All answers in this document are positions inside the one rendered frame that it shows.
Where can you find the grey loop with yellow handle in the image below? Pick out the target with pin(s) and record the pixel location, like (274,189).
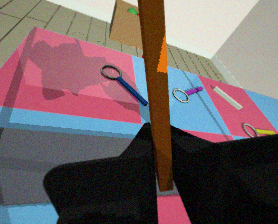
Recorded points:
(257,131)

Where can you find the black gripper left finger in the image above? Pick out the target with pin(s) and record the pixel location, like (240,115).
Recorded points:
(131,175)

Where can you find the grey ring with purple handle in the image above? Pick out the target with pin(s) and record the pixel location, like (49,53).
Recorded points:
(187,93)

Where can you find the orange handle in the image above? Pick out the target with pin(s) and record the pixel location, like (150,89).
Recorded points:
(153,33)

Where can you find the white cylinder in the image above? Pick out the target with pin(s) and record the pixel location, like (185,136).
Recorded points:
(228,98)

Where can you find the black wire loop frame on flat base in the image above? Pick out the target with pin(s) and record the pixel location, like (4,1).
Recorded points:
(27,155)

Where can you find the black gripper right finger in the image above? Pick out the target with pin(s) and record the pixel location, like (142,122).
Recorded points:
(201,169)

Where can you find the grey loop with blue handle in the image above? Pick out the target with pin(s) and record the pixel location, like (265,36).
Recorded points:
(125,84)

